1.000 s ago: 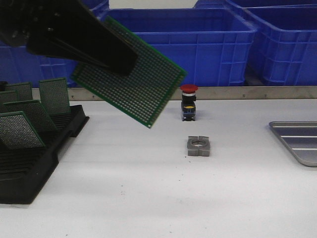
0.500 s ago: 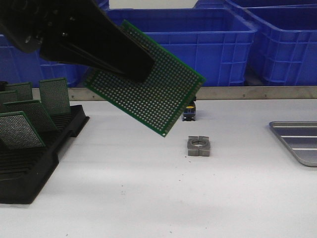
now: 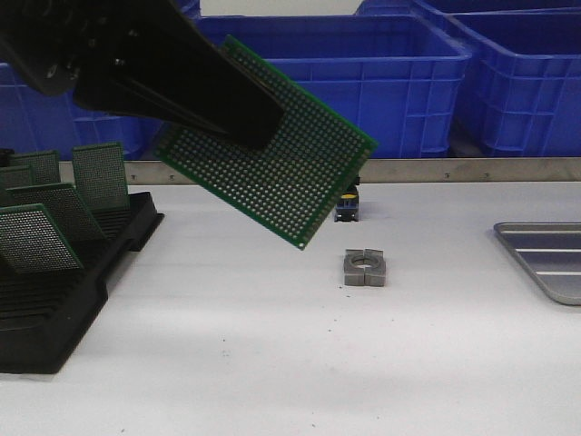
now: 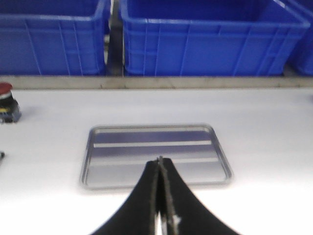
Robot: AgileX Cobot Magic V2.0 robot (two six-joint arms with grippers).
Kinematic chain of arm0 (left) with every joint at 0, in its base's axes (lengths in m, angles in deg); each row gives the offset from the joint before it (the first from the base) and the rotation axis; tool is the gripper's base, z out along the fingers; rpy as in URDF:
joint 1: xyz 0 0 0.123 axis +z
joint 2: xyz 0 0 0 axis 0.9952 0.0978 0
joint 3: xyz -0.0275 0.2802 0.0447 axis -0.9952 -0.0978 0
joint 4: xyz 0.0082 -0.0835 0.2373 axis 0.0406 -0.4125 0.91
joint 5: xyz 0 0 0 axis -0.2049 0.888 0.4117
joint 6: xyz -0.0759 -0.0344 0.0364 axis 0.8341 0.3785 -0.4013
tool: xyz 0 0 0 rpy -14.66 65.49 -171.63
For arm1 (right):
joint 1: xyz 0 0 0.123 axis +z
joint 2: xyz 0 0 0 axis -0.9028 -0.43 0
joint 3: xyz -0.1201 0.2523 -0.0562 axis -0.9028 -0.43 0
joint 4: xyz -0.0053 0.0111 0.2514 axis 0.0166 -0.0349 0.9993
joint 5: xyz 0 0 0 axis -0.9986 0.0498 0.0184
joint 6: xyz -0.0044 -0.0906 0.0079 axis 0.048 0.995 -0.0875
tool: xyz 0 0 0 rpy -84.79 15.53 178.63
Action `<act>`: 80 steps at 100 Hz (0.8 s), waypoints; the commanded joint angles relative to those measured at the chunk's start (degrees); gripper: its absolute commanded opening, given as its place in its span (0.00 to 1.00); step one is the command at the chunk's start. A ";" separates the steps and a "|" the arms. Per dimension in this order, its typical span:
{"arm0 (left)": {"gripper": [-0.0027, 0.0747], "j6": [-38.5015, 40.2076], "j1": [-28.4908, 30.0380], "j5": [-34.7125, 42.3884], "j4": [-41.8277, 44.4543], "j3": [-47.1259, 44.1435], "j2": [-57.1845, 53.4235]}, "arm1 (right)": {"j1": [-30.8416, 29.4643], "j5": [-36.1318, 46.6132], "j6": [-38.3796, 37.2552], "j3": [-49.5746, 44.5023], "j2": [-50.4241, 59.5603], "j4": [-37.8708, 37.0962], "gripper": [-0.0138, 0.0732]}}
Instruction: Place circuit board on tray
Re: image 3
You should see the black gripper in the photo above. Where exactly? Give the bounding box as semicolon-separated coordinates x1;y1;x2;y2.
1;1;284;151

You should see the green perforated circuit board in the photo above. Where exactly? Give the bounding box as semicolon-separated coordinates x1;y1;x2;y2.
154;36;378;250

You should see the green board right rack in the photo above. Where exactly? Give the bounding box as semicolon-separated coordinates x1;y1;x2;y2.
72;142;130;212

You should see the green board rack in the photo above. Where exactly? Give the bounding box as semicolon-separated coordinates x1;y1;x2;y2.
72;142;130;212
8;183;106;243
1;203;84;274

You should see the green board back left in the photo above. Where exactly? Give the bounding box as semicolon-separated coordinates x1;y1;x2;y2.
9;150;61;184

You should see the green board far left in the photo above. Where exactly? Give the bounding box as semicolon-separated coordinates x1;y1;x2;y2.
1;165;33;206

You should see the green board front rack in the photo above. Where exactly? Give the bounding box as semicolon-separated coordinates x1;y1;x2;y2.
1;203;84;274

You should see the black slotted board rack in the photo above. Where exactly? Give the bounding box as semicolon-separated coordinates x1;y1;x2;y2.
1;192;163;374

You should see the silver metal tray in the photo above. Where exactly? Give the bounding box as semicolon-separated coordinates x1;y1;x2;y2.
494;222;580;306

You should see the blue crate back left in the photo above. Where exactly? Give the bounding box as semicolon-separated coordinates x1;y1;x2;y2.
175;0;201;19

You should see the blue plastic crate left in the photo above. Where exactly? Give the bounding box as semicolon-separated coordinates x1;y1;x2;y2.
1;62;162;160

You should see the blue plastic crate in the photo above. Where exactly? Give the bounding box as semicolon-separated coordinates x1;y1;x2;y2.
446;12;580;157
1;62;162;160
195;15;471;159

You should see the red emergency stop button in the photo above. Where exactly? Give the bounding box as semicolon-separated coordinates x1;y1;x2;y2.
333;176;360;223

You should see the blue crate back right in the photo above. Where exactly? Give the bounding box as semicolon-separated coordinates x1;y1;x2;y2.
355;0;580;16

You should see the blue plastic crate centre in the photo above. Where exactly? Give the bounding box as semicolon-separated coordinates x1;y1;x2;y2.
195;15;471;159

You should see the grey metal clamp block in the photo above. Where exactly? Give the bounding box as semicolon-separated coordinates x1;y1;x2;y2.
343;249;387;287

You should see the blue plastic crate right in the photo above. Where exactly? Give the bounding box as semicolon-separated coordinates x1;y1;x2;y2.
446;12;580;157

